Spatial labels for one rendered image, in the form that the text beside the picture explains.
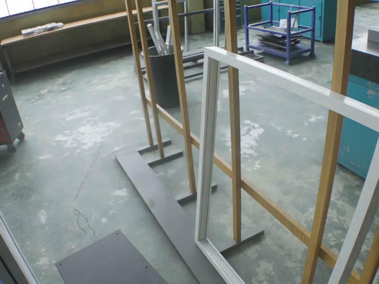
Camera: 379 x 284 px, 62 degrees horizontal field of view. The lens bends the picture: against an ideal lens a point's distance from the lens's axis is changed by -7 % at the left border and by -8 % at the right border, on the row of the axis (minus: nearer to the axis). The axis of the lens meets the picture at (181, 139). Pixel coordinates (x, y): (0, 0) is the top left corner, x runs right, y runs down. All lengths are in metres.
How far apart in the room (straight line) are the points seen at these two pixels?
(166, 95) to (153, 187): 1.84
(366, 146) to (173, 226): 1.78
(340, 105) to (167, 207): 2.00
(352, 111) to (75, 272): 1.25
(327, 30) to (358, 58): 4.98
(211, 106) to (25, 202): 2.25
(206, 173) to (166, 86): 2.57
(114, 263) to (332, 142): 1.03
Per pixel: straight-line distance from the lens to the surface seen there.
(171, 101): 4.70
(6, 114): 4.44
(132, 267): 1.47
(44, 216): 3.30
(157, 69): 4.51
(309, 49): 6.71
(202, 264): 2.44
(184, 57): 6.34
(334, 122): 1.36
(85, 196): 3.34
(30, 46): 8.39
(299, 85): 1.35
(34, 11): 8.19
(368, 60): 2.85
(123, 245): 1.57
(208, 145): 2.08
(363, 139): 3.14
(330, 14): 7.83
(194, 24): 9.05
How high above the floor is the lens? 1.96
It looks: 30 degrees down
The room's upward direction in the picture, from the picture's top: 7 degrees counter-clockwise
